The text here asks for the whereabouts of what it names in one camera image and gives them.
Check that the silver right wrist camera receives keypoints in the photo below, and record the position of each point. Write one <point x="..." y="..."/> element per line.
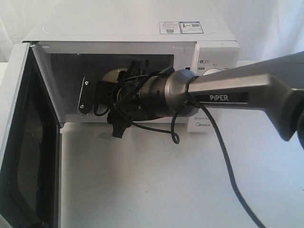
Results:
<point x="84" y="98"/>

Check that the cream ceramic bowl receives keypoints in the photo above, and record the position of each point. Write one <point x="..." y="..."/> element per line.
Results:
<point x="112" y="75"/>

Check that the white microwave oven body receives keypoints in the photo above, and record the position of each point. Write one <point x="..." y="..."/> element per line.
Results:
<point x="71" y="45"/>

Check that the clear tape patch on table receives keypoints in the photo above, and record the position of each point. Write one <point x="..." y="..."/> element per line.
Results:
<point x="106" y="136"/>

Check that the right blue info sticker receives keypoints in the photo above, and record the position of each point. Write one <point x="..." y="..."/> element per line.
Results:
<point x="191" y="27"/>

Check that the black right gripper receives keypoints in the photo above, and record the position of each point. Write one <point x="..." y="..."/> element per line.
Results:
<point x="120" y="100"/>

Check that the white microwave door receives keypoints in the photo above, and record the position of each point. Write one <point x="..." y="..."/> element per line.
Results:
<point x="30" y="146"/>

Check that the upper white control knob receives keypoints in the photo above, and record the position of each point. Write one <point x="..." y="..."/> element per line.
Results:
<point x="211" y="71"/>

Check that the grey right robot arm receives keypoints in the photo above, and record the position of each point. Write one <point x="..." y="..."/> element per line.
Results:
<point x="275" y="86"/>

